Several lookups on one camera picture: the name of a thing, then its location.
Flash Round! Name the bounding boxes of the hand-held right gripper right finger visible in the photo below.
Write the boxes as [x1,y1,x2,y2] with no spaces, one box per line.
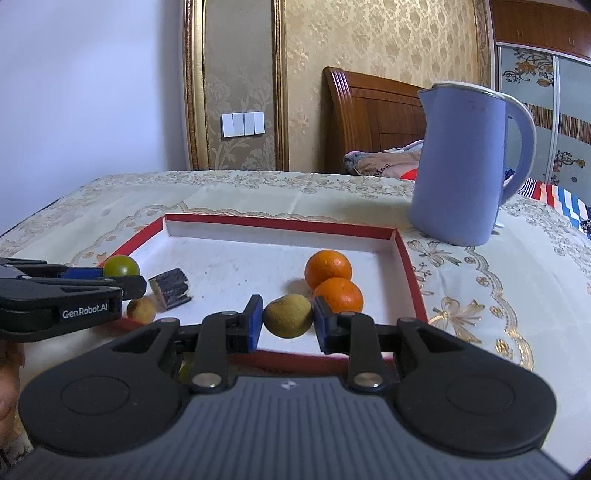
[313,298,444,391]

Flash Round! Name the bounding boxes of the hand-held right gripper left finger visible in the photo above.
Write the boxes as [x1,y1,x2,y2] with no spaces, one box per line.
[139,294,265,394]

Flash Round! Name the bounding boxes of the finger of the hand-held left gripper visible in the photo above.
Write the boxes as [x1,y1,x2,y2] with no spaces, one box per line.
[0,257,105,280]
[58,274,148,299]

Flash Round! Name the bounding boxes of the small yellowish round fruit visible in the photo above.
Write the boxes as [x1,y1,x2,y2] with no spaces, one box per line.
[264,294,315,339]
[127,296,157,324]

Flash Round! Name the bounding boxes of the orange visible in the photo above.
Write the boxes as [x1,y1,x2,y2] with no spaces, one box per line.
[313,277,365,315]
[305,249,354,291]

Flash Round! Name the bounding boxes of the dark sugarcane piece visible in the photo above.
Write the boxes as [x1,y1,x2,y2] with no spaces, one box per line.
[148,268,192,309]

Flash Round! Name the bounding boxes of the red cardboard box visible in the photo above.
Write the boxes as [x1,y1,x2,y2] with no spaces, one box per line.
[97,213,429,370]

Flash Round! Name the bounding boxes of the person's left hand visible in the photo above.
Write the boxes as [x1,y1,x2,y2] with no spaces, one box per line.
[0,342,26,444]

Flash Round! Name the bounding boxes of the beige embroidered tablecloth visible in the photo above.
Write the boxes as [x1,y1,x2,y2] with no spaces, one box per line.
[0,170,591,480]

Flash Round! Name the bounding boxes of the brown printed blanket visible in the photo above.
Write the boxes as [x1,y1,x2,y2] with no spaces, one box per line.
[344,140,423,178]

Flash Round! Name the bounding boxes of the blue electric kettle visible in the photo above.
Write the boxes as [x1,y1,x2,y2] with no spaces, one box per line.
[409,82,537,247]

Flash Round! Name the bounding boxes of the wooden bed headboard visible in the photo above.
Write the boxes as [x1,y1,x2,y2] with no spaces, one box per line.
[322,67,428,175]

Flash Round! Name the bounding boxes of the striped colourful cloth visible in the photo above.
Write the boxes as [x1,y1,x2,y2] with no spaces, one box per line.
[519,179,591,234]

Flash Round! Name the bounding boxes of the wardrobe with floral glass doors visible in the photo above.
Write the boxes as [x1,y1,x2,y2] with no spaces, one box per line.
[489,0,591,185]

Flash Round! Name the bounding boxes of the white wall light switch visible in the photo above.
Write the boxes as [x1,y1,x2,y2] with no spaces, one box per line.
[221,111,265,138]

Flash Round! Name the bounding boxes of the gold wall moulding frame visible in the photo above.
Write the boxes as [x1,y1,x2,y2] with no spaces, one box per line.
[182,0,289,171]

